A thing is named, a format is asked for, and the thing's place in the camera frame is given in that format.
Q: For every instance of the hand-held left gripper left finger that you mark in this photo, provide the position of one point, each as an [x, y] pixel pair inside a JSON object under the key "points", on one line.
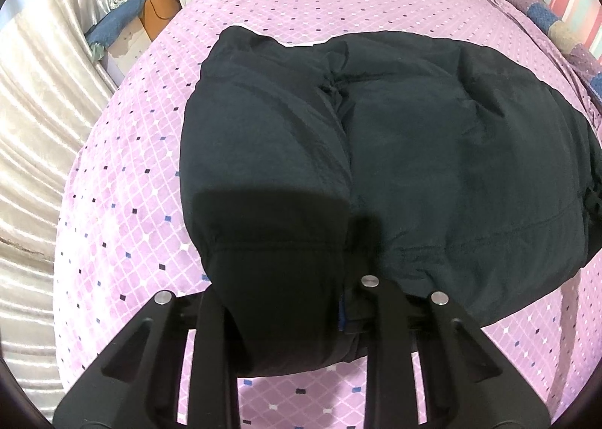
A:
{"points": [[207, 339]]}

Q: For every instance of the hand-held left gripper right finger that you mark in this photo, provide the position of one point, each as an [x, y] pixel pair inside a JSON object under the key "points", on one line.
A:
{"points": [[376, 311]]}

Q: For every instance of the black padded jacket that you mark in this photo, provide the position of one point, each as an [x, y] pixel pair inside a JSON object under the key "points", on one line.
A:
{"points": [[399, 128]]}

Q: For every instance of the purple patterned bed sheet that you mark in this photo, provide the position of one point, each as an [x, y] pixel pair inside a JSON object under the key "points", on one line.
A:
{"points": [[141, 198]]}

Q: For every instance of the silver satin curtain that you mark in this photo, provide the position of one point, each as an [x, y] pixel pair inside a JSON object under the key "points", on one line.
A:
{"points": [[37, 128]]}

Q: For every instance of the white drawer unit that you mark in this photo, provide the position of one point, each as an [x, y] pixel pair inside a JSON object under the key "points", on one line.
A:
{"points": [[127, 50]]}

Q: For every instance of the blue cloth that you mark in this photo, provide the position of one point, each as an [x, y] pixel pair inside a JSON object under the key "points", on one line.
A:
{"points": [[117, 22]]}

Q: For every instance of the orange wooden cabinet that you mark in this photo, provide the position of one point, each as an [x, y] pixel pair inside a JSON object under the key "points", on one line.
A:
{"points": [[160, 12]]}

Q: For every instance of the patchwork quilt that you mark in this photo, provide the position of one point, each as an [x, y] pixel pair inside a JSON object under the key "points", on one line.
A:
{"points": [[541, 10]]}

